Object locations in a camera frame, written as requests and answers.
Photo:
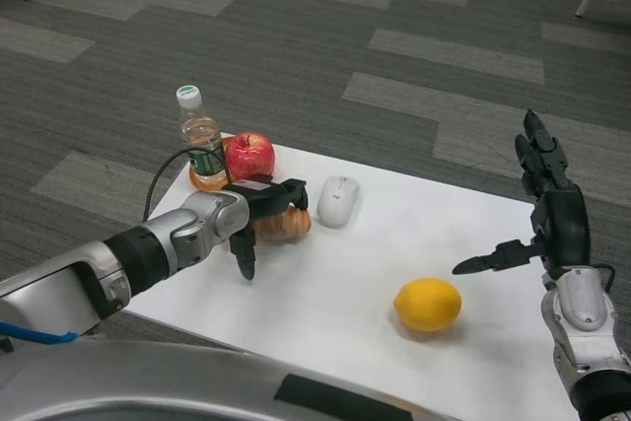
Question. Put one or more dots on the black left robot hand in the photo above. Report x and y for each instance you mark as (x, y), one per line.
(266, 196)

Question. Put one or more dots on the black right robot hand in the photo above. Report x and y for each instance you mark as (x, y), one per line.
(567, 229)

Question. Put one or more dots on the ridged orange bread loaf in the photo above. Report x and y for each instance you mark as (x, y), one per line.
(288, 224)

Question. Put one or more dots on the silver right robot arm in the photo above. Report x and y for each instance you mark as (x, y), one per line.
(581, 307)

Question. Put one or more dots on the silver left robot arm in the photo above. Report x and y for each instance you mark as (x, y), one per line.
(172, 233)

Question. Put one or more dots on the red apple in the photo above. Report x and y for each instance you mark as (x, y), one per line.
(251, 155)

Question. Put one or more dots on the orange plate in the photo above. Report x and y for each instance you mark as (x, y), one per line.
(202, 183)

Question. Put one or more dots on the white computer mouse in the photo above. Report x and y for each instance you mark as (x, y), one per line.
(338, 201)

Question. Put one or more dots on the clear water bottle green label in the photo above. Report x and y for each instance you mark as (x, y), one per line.
(199, 132)

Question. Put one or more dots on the yellow lemon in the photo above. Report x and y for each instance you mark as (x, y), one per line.
(428, 304)

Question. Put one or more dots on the silver robot chest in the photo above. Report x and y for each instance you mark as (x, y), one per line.
(148, 386)

